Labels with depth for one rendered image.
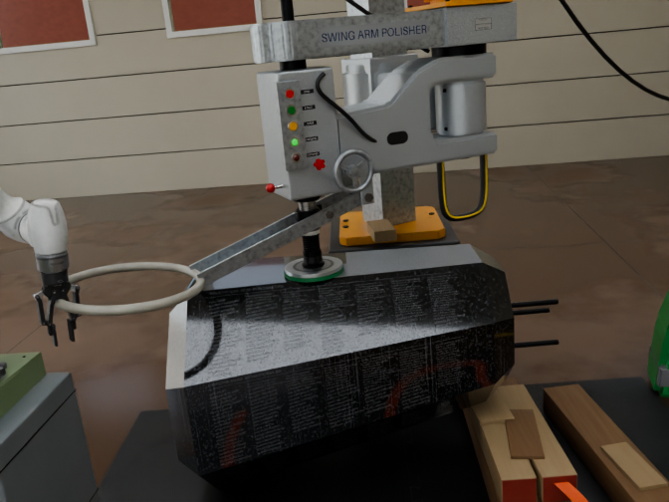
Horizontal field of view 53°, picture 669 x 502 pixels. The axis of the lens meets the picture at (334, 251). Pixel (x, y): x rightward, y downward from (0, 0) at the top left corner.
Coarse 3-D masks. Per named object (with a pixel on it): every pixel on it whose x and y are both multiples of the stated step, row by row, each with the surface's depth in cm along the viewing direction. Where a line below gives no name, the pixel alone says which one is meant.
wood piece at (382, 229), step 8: (368, 224) 306; (376, 224) 305; (384, 224) 303; (368, 232) 309; (376, 232) 293; (384, 232) 294; (392, 232) 294; (376, 240) 294; (384, 240) 295; (392, 240) 295
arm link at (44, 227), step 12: (36, 204) 191; (48, 204) 192; (60, 204) 196; (24, 216) 198; (36, 216) 190; (48, 216) 191; (60, 216) 194; (24, 228) 195; (36, 228) 191; (48, 228) 191; (60, 228) 194; (24, 240) 199; (36, 240) 192; (48, 240) 192; (60, 240) 194; (36, 252) 195; (48, 252) 194; (60, 252) 196
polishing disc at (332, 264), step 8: (328, 256) 252; (288, 264) 247; (296, 264) 246; (328, 264) 243; (336, 264) 242; (288, 272) 239; (296, 272) 238; (304, 272) 237; (312, 272) 236; (320, 272) 235; (328, 272) 235
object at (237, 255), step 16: (336, 208) 236; (352, 208) 238; (272, 224) 239; (288, 224) 241; (304, 224) 232; (320, 224) 234; (240, 240) 236; (256, 240) 238; (272, 240) 228; (288, 240) 231; (208, 256) 232; (224, 256) 234; (240, 256) 225; (256, 256) 227; (208, 272) 222; (224, 272) 224
